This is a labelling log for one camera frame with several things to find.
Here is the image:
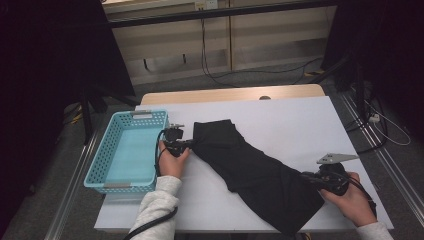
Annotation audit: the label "yellow floor cable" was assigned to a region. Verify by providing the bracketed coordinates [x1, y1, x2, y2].
[68, 104, 84, 125]

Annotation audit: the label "short metal floor rail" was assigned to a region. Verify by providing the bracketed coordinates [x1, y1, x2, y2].
[44, 131, 99, 240]

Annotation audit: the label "wooden table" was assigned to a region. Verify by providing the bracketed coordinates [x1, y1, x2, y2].
[139, 83, 326, 106]

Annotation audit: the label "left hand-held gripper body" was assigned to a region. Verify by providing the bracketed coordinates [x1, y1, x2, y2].
[162, 123, 188, 158]

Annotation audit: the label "wide black curtain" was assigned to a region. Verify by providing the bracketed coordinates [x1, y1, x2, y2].
[0, 0, 136, 234]

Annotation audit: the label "black shorts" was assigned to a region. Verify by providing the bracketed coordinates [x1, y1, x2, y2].
[191, 119, 326, 235]

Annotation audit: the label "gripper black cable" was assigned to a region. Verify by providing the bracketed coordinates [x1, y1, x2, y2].
[343, 172, 378, 218]
[123, 129, 179, 240]

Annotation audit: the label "black horizontal bar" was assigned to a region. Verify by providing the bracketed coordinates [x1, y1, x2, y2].
[108, 0, 338, 29]

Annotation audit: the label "light blue plastic basket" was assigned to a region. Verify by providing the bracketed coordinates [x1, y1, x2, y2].
[83, 109, 172, 195]

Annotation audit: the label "white table cover sheet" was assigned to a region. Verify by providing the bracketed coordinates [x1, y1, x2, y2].
[94, 95, 395, 233]

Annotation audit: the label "beige wooden cabinet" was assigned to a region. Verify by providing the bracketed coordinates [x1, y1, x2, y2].
[101, 0, 338, 86]

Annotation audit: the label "black tripod stand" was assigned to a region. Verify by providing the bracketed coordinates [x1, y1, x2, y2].
[79, 83, 141, 146]

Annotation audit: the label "long metal floor rail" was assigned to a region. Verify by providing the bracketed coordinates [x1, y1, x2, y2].
[339, 91, 424, 228]

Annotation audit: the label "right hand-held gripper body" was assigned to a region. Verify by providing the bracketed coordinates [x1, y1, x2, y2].
[314, 152, 361, 197]

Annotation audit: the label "person's left hand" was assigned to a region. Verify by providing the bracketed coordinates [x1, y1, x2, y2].
[157, 140, 191, 180]

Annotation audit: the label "white wall outlet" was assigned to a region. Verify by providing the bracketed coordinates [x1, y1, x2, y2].
[194, 0, 219, 11]

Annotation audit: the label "white floor cable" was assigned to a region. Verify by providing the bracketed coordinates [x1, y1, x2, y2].
[364, 99, 412, 147]

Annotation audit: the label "black floor cable bundle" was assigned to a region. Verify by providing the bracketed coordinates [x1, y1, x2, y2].
[344, 96, 389, 154]

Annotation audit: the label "narrow black curtain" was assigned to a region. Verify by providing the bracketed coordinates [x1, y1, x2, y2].
[321, 0, 424, 141]

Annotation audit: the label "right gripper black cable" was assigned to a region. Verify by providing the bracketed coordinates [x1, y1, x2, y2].
[343, 172, 378, 218]

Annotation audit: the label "person's right hand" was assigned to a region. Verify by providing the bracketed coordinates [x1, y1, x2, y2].
[320, 171, 378, 229]

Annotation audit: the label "black hanging wall cable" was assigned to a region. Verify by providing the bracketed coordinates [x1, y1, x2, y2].
[199, 18, 324, 88]

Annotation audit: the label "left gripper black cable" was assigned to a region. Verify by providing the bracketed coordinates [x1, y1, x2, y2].
[123, 129, 179, 240]

